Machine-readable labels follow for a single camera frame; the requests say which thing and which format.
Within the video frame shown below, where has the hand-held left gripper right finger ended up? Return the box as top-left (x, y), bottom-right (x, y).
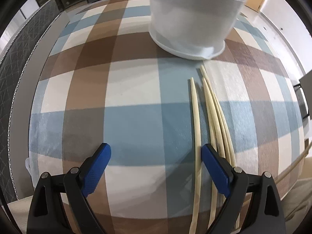
top-left (201, 143), bottom-right (286, 234)

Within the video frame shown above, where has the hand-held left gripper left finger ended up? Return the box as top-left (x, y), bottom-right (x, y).
top-left (27, 143), bottom-right (112, 234)

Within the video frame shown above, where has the pale wooden chopstick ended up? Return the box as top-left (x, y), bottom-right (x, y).
top-left (188, 78), bottom-right (203, 234)

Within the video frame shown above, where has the bundle of wooden chopsticks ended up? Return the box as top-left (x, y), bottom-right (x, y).
top-left (199, 65), bottom-right (242, 234)

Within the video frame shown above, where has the white and grey utensil holder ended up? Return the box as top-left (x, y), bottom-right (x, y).
top-left (148, 0), bottom-right (250, 61)

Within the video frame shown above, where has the thin beige rod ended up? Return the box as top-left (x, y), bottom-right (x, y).
top-left (275, 148), bottom-right (312, 183)

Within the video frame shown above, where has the beige cloth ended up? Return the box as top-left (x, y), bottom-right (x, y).
top-left (280, 177), bottom-right (312, 234)

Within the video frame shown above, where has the checkered tablecloth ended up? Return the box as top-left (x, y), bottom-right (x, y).
top-left (28, 0), bottom-right (309, 234)

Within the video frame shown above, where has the grey furniture piece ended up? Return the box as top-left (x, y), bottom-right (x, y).
top-left (294, 71), bottom-right (312, 121)

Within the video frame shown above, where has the grey quilted mattress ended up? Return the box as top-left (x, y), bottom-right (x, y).
top-left (0, 0), bottom-right (61, 198)

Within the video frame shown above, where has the grey bed frame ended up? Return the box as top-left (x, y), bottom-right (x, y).
top-left (10, 11), bottom-right (71, 200)

